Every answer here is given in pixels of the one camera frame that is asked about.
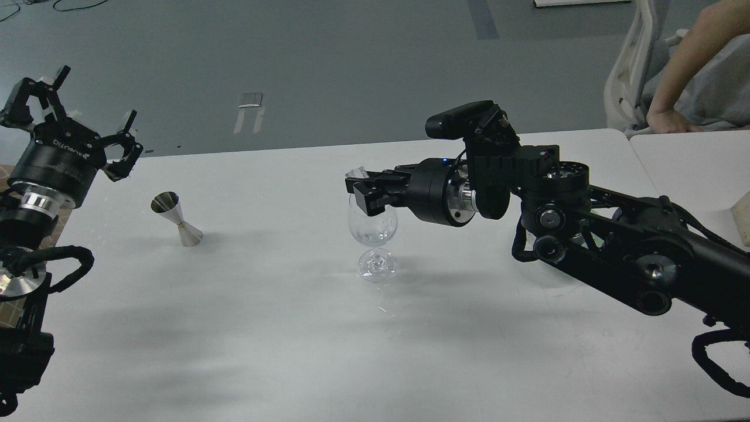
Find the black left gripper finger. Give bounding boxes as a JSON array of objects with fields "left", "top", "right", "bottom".
[
  {"left": 97, "top": 109, "right": 144, "bottom": 182},
  {"left": 1, "top": 65, "right": 72, "bottom": 138}
]

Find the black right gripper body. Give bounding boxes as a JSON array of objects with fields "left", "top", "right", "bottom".
[{"left": 398, "top": 158, "right": 476, "bottom": 227}]

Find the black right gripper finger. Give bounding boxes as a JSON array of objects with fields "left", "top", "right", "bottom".
[
  {"left": 345, "top": 166, "right": 416, "bottom": 195},
  {"left": 352, "top": 185, "right": 407, "bottom": 217}
]

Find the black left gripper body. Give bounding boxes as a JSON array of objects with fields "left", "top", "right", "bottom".
[{"left": 8, "top": 120, "right": 105, "bottom": 209}]

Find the clear ice cube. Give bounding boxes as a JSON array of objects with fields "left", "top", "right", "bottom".
[{"left": 345, "top": 166, "right": 370, "bottom": 179}]

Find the steel double jigger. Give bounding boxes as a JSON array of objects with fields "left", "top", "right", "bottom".
[{"left": 150, "top": 190, "right": 203, "bottom": 247}]

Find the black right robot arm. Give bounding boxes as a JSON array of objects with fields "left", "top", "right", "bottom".
[{"left": 345, "top": 142, "right": 749, "bottom": 398}]

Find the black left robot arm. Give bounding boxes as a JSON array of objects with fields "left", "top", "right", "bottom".
[{"left": 1, "top": 65, "right": 143, "bottom": 417}]

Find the clear wine glass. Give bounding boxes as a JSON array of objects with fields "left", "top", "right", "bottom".
[{"left": 347, "top": 194, "right": 398, "bottom": 283}]

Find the person right hand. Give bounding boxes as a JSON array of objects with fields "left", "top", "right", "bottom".
[{"left": 646, "top": 108, "right": 703, "bottom": 134}]

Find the white office chair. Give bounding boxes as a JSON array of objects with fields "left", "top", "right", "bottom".
[{"left": 604, "top": 1, "right": 687, "bottom": 138}]

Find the person in white shirt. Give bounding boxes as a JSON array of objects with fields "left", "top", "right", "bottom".
[{"left": 646, "top": 1, "right": 749, "bottom": 131}]

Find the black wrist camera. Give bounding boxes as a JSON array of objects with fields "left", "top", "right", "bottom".
[{"left": 424, "top": 100, "right": 507, "bottom": 141}]

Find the black floor cable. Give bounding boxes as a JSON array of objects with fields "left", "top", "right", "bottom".
[{"left": 0, "top": 0, "right": 111, "bottom": 23}]

